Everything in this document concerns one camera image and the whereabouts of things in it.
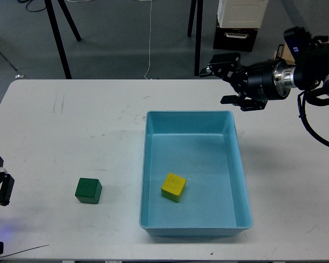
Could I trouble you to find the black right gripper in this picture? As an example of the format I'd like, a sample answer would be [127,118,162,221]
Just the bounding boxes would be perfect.
[199,52,288,111]

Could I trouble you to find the green wooden cube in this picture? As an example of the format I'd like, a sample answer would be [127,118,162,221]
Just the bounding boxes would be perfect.
[75,178,102,204]

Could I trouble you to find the yellow wooden cube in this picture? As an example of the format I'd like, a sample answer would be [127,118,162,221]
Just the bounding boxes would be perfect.
[161,173,186,203]

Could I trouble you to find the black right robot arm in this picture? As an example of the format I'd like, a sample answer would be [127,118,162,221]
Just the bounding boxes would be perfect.
[199,27,329,147]

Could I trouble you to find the white appliance box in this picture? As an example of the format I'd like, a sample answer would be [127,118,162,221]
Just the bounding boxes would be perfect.
[217,0,269,28]

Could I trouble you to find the black drawer cabinet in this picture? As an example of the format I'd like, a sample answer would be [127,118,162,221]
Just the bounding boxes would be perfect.
[213,23,258,52]

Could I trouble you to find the light blue plastic bin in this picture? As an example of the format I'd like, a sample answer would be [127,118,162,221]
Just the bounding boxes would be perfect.
[140,111,253,236]

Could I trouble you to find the black stand legs right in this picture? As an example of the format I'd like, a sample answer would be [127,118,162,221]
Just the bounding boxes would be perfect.
[187,0,203,76]

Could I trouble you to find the black stand legs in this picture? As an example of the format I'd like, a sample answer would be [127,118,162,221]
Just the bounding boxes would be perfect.
[43,0,82,80]
[187,0,203,76]

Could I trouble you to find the black stand legs left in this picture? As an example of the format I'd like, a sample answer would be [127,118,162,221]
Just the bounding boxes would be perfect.
[43,0,82,80]

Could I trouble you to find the thin black cable tie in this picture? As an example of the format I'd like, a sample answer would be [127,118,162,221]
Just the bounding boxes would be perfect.
[0,244,50,259]

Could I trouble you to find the white hanging cord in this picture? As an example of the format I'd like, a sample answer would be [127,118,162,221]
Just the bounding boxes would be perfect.
[144,0,153,81]

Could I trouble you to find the black cable on floor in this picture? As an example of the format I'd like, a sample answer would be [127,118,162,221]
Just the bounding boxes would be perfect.
[16,0,48,13]

